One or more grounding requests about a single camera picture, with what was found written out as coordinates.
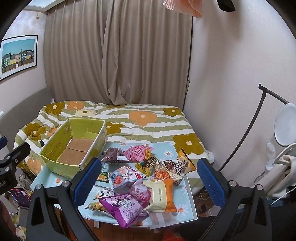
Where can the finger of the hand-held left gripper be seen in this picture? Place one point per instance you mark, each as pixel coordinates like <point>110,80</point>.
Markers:
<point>2,142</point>
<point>20,150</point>

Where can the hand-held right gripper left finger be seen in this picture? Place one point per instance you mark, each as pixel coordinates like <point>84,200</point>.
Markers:
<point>89,177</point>

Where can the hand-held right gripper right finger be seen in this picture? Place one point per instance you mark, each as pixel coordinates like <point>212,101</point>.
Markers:
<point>211,183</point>

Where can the white green corn packet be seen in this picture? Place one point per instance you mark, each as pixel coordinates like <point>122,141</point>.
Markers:
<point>103,193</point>

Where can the blue white red snack packet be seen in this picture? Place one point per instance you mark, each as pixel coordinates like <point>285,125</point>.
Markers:
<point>121,179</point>

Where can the green cardboard box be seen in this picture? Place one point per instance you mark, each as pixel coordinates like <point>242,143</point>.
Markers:
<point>55,143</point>

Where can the purple snack packet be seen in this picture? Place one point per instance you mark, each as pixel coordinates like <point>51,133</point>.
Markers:
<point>124,208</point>

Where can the cream and orange snack packet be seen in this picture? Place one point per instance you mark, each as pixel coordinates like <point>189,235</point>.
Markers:
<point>159,194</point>

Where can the clear plastic snack packet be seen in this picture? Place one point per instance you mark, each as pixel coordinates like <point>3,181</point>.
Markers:
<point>159,217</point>

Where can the small green snack packet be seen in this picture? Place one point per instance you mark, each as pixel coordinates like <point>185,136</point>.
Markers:
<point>103,178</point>

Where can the brown paper bag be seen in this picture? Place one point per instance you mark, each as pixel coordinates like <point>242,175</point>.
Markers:
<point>204,197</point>

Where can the dark red patterned object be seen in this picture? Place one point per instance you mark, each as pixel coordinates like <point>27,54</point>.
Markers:
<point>20,195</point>

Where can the dark brown snack packet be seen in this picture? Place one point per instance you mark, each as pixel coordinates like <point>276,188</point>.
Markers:
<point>111,154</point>

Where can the light blue daisy tablecloth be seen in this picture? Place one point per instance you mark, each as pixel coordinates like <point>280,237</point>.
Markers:
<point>182,199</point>

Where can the yellow cartoon snack packet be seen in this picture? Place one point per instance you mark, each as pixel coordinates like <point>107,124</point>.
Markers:
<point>185,162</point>

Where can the black and white small packet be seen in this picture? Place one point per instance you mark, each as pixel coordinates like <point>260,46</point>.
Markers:
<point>122,159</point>

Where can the grey padded headboard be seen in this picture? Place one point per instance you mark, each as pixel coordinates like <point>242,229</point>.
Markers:
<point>23,109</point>

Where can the dark striped snack packet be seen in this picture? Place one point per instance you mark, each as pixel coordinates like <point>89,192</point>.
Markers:
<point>172,165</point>

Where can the red orange snack packet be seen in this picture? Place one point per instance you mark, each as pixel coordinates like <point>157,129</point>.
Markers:
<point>161,175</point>

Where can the pink striped snack packet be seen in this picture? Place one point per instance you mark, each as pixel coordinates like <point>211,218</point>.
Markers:
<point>136,154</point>

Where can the yellow and black snack packet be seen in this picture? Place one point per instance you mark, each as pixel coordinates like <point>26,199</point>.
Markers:
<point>146,165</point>

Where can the cream white garment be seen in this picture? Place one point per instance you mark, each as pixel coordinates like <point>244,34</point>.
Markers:
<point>282,171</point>

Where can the floral striped blanket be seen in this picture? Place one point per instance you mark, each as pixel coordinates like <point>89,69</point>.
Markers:
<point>143,129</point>

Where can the black arc floor lamp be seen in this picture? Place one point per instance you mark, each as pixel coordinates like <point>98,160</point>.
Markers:
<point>259,111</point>

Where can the beige pleated curtain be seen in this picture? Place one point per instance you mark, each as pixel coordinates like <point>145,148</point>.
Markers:
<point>92,58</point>

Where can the black hanging object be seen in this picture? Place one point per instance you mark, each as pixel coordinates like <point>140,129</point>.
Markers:
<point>225,4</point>

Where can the pink hanging garment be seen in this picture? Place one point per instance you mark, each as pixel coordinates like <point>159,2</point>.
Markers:
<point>185,5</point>

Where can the framed wall poster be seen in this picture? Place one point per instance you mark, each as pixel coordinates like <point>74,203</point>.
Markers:
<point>18,56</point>

